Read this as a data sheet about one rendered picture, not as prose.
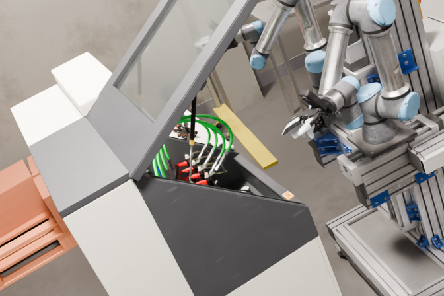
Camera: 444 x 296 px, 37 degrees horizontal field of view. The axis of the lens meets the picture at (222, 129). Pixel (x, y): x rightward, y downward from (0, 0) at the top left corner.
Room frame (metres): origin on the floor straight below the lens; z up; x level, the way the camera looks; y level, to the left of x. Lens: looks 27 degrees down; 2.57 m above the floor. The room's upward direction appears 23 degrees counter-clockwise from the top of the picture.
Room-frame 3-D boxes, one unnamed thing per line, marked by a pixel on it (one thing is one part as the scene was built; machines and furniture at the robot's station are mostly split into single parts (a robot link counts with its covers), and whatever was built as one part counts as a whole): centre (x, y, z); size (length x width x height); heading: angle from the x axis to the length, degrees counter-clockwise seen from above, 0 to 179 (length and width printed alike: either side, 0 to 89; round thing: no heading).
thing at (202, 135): (3.24, 0.17, 0.96); 0.70 x 0.22 x 0.03; 15
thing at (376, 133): (2.40, -0.61, 1.09); 0.15 x 0.15 x 0.10
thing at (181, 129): (3.27, 0.18, 1.01); 0.23 x 0.11 x 0.06; 15
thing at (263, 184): (2.58, -0.09, 0.87); 0.62 x 0.04 x 0.16; 15
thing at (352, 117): (2.16, -0.45, 1.34); 0.11 x 0.08 x 0.11; 33
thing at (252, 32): (3.10, -0.34, 1.43); 0.11 x 0.08 x 0.09; 72
